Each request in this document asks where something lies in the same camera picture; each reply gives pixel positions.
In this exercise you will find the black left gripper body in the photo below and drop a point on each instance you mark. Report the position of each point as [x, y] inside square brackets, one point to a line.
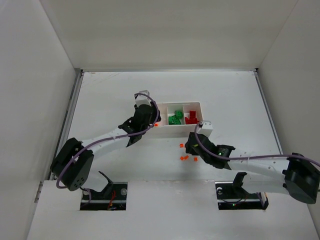
[152, 114]

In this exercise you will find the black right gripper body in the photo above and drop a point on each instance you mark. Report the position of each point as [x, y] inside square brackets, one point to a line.
[191, 144]

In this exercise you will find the white three-compartment container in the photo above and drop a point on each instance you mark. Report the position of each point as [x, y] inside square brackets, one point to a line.
[174, 131]

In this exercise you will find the red rounded lego brick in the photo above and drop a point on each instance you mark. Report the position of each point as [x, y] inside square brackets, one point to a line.
[191, 121]

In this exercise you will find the green lego plate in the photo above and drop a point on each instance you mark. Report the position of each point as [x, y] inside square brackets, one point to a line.
[174, 120]

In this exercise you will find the green lego brick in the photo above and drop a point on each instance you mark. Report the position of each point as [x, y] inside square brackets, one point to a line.
[179, 114]

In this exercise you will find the red lego brick pile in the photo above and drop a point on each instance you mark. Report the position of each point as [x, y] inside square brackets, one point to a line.
[192, 114]

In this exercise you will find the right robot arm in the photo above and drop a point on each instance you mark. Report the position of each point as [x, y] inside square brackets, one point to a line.
[290, 175]

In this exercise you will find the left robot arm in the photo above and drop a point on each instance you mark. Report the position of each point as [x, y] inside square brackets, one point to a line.
[72, 165]

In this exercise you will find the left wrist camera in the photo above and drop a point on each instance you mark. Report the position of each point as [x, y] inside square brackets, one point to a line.
[142, 98]

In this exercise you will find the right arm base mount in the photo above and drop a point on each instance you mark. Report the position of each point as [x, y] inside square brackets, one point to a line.
[231, 196]

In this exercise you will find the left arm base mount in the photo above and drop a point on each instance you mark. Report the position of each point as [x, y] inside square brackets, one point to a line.
[113, 196]

